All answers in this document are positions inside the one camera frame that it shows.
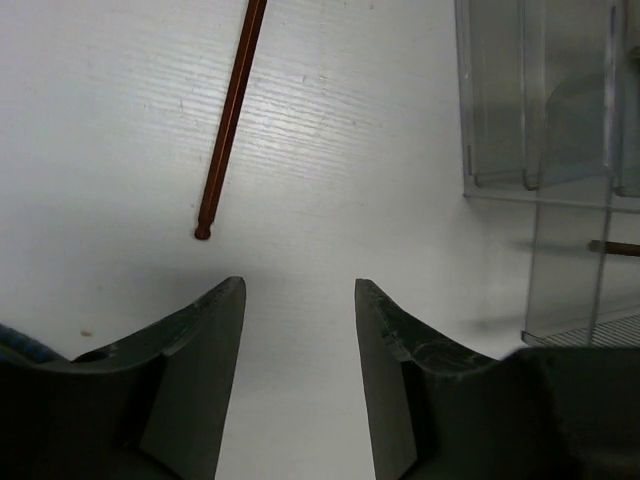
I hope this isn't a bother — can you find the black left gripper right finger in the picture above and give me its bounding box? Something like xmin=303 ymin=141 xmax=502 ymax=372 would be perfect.
xmin=354 ymin=279 xmax=639 ymax=479

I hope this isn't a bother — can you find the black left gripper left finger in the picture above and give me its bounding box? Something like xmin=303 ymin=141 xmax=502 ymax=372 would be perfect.
xmin=1 ymin=277 xmax=246 ymax=479

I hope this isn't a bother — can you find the brown hex key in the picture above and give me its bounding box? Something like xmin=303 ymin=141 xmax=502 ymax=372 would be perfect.
xmin=587 ymin=240 xmax=640 ymax=257
xmin=194 ymin=0 xmax=267 ymax=241

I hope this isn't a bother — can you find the clear plastic drawer organizer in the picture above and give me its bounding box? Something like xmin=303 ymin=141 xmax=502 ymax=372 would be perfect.
xmin=455 ymin=1 xmax=639 ymax=347

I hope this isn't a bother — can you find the blue cutters left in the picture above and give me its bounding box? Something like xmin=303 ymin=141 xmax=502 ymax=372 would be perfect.
xmin=1 ymin=325 xmax=60 ymax=364

